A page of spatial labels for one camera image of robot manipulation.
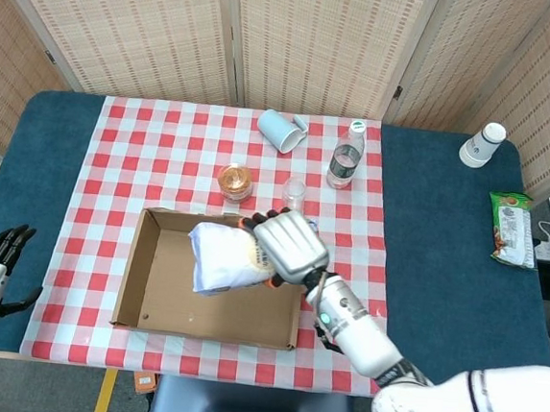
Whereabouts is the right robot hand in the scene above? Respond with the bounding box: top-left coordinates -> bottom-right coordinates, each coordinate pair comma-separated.
233,203 -> 334,294

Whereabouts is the orange lidded jar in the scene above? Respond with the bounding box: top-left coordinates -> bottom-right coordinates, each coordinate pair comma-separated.
215,161 -> 254,203

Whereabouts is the red white checkered tablecloth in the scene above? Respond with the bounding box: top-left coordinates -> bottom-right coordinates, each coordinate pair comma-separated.
16,89 -> 412,399

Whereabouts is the clear plastic cup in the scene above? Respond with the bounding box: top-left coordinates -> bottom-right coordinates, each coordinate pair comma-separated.
280,175 -> 308,214

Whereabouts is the bamboo folding screen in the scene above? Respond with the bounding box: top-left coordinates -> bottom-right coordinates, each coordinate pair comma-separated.
0,0 -> 550,205

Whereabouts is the blue table cover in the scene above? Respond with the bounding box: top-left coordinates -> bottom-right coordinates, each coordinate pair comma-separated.
0,85 -> 550,412

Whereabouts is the white snack bag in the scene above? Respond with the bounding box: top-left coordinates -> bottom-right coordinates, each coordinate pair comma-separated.
183,219 -> 281,303

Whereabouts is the white paper cup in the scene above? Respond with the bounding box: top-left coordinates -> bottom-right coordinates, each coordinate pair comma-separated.
457,118 -> 509,170

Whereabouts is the dark blue chair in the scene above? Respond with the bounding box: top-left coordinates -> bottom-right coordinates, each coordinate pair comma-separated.
147,373 -> 357,412

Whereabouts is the white mug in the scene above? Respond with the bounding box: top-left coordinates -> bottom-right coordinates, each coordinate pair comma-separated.
253,108 -> 311,157

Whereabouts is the brown cardboard box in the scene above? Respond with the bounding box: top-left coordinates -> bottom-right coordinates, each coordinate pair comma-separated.
108,204 -> 309,352

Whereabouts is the orange box on floor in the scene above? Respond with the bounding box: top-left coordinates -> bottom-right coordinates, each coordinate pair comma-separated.
132,371 -> 159,394

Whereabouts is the green snack bag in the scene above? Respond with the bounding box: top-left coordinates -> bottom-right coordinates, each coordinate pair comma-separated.
483,189 -> 542,271

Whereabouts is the clear plastic water bottle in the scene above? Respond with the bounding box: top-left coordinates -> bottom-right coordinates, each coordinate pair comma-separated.
324,116 -> 370,192

